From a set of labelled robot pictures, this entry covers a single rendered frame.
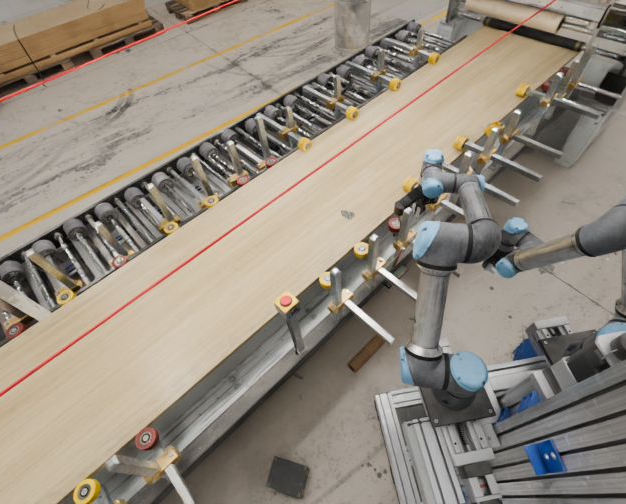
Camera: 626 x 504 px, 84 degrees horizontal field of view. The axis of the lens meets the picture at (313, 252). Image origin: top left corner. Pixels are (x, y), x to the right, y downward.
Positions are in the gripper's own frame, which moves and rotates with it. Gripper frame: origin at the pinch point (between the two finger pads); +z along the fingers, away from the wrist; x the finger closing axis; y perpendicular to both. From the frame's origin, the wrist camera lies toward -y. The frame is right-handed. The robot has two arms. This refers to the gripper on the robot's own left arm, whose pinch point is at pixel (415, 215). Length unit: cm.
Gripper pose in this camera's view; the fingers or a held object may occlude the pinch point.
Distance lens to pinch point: 170.7
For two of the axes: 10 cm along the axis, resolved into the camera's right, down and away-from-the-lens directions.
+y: 9.3, -3.3, 1.4
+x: -3.5, -7.5, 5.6
